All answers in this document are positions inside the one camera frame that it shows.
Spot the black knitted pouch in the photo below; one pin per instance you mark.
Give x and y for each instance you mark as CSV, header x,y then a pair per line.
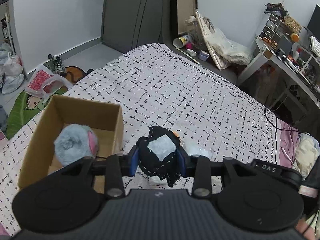
x,y
158,154

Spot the grey mini drawer unit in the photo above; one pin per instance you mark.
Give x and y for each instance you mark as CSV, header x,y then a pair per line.
x,y
273,28

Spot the green cartoon floor mat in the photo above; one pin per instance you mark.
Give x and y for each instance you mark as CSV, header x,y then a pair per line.
x,y
25,108

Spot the grey pink plush toy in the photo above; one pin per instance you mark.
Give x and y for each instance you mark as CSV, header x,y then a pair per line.
x,y
75,142

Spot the white black patterned bedspread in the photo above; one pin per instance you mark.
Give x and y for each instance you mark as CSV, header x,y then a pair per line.
x,y
155,86

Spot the beige patterned tote bag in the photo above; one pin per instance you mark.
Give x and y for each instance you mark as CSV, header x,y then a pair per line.
x,y
207,31

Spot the white yellow cylinder can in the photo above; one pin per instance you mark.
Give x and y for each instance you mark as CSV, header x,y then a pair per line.
x,y
182,41

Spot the black white sneakers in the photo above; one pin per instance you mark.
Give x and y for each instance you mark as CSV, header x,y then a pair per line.
x,y
54,64

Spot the person's right hand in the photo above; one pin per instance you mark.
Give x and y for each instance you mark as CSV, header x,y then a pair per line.
x,y
305,230

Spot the clear plastic bag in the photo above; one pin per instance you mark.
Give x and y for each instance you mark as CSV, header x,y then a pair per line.
x,y
232,51

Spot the brown wooden board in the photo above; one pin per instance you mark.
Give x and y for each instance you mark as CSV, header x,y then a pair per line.
x,y
185,8

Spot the grey white garbage bags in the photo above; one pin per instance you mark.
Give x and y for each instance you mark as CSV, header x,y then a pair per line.
x,y
11,70

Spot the red white plastic bag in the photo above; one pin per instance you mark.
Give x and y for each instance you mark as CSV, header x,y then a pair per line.
x,y
44,83

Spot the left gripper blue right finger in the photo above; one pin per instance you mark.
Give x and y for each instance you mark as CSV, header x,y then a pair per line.
x,y
196,167

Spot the dark grey wardrobe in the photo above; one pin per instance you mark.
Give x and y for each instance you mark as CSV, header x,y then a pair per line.
x,y
127,24

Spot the white desk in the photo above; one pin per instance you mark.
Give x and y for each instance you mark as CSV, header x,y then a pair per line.
x,y
267,56

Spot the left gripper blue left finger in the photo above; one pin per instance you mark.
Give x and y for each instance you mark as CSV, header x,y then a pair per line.
x,y
117,167

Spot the pink bed sheet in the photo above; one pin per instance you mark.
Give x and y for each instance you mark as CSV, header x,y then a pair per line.
x,y
288,141

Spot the white keyboard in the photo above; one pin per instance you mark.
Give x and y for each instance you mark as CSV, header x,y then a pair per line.
x,y
315,46

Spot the small purple box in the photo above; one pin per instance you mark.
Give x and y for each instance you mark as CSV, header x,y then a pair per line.
x,y
203,55

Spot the small white stuffing bag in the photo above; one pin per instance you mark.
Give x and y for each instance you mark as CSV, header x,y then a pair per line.
x,y
155,180

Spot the large white stuffing bag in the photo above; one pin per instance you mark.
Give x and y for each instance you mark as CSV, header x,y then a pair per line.
x,y
192,148

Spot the brown cardboard box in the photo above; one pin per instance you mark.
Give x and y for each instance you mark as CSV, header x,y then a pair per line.
x,y
105,119

